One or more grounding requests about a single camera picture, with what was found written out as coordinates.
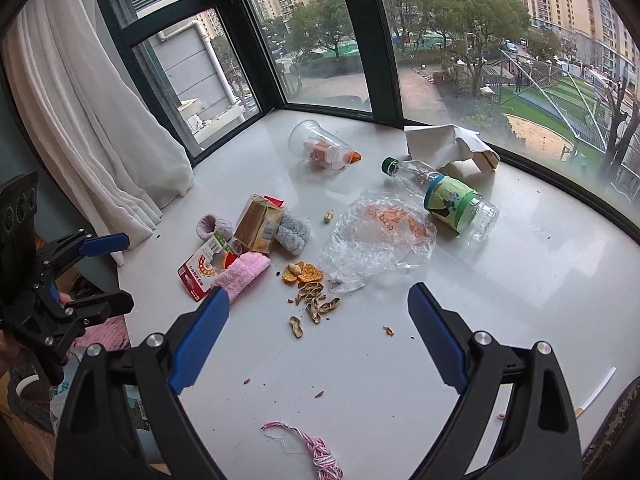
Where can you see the clear plastic cup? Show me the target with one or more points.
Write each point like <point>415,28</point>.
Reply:
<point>310,142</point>

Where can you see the grey fuzzy sock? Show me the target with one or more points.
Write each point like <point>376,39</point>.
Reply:
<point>292,234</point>

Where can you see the white sheer curtain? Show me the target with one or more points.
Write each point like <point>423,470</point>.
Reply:
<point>112,158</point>

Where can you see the crumpled clear plastic bag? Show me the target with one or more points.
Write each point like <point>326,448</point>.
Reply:
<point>378,232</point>

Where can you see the peanut shell pile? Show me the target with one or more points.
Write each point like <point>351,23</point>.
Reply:
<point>312,296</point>

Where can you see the white pen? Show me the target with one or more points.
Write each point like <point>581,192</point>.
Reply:
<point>596,392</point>

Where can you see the pink white twine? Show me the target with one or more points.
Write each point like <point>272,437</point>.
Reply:
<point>322,459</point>

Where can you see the green label plastic bottle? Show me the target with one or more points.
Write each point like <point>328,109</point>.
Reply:
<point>448,199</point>

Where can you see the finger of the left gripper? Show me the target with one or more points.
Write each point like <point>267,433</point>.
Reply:
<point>77,315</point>
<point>66,251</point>

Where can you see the mauve fuzzy sock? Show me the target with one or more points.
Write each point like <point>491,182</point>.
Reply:
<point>210,225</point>

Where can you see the dark window frame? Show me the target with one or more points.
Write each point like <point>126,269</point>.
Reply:
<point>553,85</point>

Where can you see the white torn paper box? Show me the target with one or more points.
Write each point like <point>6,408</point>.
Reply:
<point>454,150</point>

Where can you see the red white torn carton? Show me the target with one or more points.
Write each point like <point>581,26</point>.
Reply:
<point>200,270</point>

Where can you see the orange peel pieces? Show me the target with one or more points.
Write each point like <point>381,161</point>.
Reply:
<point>301,273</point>

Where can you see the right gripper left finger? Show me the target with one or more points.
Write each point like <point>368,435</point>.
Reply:
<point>96,437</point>

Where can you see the broken peanut shell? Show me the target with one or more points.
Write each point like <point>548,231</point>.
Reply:
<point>296,326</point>

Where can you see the pink fuzzy sock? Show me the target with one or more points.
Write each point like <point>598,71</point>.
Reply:
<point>242,272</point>

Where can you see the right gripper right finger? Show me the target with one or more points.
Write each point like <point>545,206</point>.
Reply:
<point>538,439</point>

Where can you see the gold cardboard box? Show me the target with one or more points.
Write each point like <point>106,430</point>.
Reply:
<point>258,224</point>

